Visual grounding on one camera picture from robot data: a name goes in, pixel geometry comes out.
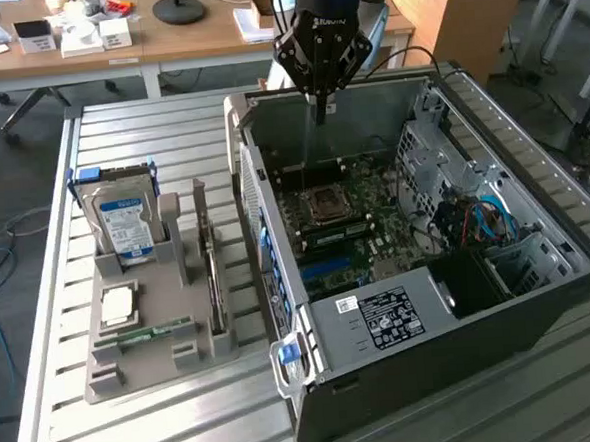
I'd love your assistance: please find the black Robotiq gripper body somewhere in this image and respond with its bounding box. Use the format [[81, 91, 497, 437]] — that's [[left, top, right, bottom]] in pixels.
[[289, 0, 369, 96]]

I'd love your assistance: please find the Nvidia graphics card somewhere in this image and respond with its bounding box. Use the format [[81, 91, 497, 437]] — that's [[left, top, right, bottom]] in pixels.
[[190, 176, 232, 338]]

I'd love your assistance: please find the white paper stack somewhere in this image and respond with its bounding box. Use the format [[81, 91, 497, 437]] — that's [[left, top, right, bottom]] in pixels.
[[232, 5, 278, 45]]

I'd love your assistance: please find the black round lamp base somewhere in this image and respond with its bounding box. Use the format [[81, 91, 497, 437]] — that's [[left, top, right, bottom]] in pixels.
[[151, 0, 209, 27]]

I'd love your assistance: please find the silver perforated disk bay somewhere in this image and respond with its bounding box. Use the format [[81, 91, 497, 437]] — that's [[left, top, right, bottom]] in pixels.
[[392, 115, 485, 236]]

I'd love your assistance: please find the metal CPU socket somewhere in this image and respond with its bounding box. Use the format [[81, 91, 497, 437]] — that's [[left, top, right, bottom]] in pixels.
[[303, 181, 350, 227]]

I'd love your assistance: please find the plain white box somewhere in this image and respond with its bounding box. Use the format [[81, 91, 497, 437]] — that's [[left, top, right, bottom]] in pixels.
[[97, 16, 133, 52]]

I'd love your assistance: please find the red orange small item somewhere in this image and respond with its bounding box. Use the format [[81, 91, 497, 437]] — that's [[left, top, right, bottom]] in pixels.
[[104, 0, 137, 18]]

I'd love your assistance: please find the installed green RAM stick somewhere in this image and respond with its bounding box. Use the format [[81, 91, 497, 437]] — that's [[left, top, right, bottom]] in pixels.
[[300, 218, 376, 253]]

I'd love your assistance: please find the green motherboard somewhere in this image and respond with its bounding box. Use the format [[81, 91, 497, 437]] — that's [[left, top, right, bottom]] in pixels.
[[270, 152, 431, 303]]

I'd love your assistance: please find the flat white box with cup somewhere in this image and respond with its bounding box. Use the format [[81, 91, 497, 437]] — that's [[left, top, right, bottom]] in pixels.
[[57, 17, 107, 60]]

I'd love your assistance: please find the blue expansion slot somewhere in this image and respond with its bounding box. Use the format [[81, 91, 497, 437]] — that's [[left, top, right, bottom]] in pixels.
[[296, 256, 354, 283]]

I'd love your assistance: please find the hard disk with blue caddy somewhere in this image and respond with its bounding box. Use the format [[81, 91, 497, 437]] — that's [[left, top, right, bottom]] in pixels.
[[63, 158, 171, 270]]

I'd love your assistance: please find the wooden office desk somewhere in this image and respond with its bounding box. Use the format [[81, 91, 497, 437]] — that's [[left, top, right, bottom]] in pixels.
[[0, 0, 418, 108]]

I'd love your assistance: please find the white box with black top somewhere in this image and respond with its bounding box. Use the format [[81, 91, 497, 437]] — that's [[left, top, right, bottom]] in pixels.
[[13, 18, 58, 56]]

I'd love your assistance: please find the black chair base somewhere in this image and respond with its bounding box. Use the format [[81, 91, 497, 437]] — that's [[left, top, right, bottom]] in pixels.
[[0, 83, 76, 149]]

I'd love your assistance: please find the silver slotted disk bay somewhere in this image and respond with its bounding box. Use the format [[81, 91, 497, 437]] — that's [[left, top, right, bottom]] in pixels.
[[483, 228, 581, 300]]

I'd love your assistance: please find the grey power supply unit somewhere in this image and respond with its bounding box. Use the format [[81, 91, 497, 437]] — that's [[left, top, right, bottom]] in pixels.
[[297, 265, 460, 382]]

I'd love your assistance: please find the grey plastic parts rack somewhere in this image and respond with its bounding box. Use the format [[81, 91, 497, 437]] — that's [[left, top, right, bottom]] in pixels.
[[71, 174, 245, 406]]

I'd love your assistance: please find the silver CPU chip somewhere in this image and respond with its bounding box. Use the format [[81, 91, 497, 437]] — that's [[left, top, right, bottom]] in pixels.
[[98, 286, 136, 328]]

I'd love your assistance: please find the black open PC case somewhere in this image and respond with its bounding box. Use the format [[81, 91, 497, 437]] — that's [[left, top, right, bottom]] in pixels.
[[220, 60, 590, 442]]

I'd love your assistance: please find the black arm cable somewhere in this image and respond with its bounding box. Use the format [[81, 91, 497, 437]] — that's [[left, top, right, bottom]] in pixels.
[[269, 0, 289, 38]]

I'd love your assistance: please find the black table cable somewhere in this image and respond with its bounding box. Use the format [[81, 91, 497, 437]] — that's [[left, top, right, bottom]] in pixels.
[[383, 42, 468, 84]]

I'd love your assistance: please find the blue data wire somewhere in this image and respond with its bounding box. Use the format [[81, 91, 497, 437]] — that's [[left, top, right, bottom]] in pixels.
[[475, 192, 522, 245]]

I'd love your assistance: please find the red orange wire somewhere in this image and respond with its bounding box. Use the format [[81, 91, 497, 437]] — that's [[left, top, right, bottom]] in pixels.
[[461, 202, 484, 246]]

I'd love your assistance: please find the grey case handle blue latch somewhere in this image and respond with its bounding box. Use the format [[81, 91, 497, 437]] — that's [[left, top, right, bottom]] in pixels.
[[267, 329, 318, 400]]

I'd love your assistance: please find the grey floor cable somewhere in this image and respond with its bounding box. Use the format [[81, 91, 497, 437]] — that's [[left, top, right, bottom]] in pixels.
[[0, 204, 54, 240]]

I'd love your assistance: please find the blue floor cable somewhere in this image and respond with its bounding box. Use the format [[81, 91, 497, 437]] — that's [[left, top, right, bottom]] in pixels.
[[0, 237, 26, 430]]

